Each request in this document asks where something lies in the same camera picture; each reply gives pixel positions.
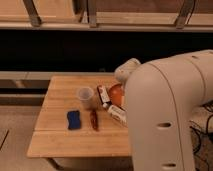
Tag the blue sponge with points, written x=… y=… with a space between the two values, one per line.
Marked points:
x=74 y=121

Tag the wooden table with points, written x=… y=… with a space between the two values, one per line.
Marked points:
x=52 y=138

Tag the small red white box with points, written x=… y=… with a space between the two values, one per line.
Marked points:
x=103 y=93

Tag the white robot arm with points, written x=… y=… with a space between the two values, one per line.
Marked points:
x=159 y=97

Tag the white bottle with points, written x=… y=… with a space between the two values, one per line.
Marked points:
x=118 y=114

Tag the translucent plastic cup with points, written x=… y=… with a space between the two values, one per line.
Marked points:
x=85 y=96

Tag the orange ceramic bowl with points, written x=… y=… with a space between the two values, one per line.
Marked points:
x=116 y=95

